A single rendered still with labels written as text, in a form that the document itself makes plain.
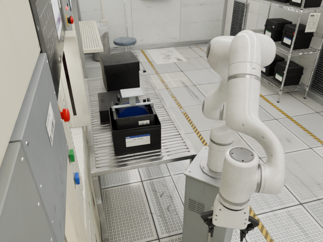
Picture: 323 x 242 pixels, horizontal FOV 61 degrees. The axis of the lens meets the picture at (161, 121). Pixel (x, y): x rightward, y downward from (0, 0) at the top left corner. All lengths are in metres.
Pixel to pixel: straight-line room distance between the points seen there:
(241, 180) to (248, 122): 0.15
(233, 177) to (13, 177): 0.52
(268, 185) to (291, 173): 2.11
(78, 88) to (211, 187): 0.89
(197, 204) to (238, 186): 0.88
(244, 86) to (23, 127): 0.55
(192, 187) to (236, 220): 0.70
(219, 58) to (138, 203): 1.63
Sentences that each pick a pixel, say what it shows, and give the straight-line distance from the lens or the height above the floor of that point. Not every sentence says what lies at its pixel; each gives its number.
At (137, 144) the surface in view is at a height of 0.82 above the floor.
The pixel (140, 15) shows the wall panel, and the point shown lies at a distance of 5.74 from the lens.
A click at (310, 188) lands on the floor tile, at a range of 2.75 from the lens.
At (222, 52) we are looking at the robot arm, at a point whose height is 1.47.
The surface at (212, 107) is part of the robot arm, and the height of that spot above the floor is 1.17.
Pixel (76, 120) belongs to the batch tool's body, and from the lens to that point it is 1.67.
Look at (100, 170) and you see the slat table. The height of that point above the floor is 0.76.
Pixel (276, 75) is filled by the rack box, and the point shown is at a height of 0.27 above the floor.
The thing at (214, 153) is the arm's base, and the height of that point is 0.89.
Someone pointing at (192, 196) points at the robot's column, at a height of 0.61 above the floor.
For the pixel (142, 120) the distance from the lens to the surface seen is 1.52.
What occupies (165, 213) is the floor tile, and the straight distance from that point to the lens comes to 2.26.
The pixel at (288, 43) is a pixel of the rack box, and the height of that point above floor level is 0.73.
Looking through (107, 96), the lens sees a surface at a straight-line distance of 2.02.
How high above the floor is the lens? 1.76
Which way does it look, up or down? 32 degrees down
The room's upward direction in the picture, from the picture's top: straight up
